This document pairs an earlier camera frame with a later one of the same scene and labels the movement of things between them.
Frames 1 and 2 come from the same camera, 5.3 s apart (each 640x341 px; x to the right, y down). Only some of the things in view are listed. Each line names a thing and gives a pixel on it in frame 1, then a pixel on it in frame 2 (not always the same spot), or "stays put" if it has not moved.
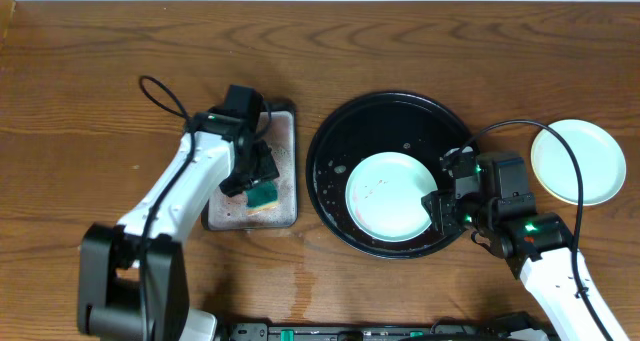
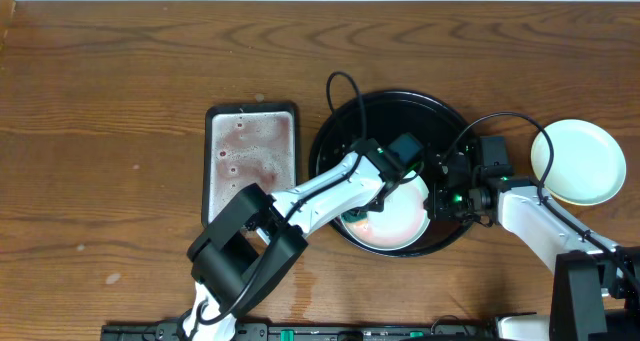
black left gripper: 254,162 -> 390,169
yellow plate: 556,171 stays put
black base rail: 443,329 stays put
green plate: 599,154 stays put
